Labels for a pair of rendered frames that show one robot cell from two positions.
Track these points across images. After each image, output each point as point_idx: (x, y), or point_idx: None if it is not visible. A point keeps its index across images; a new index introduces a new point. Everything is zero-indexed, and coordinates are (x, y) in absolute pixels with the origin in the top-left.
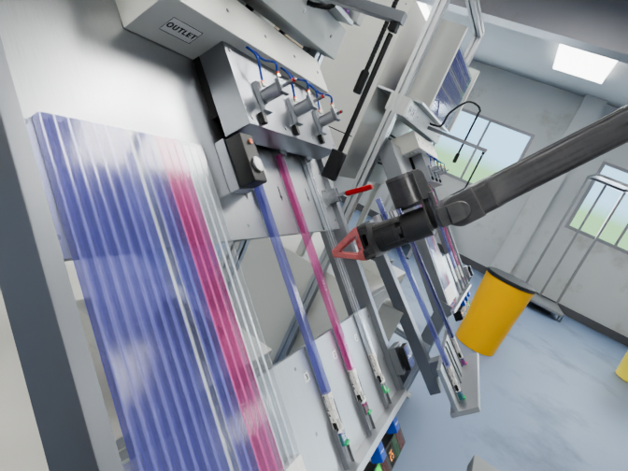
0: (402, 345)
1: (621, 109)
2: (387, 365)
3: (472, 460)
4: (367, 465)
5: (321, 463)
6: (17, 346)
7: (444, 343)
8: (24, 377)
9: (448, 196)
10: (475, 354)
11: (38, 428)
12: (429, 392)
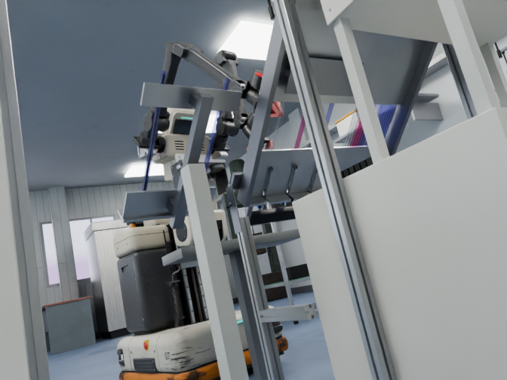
0: (237, 172)
1: (200, 51)
2: None
3: (185, 249)
4: (284, 209)
5: None
6: (407, 122)
7: (172, 188)
8: (404, 128)
9: (243, 84)
10: (121, 209)
11: (400, 138)
12: (182, 226)
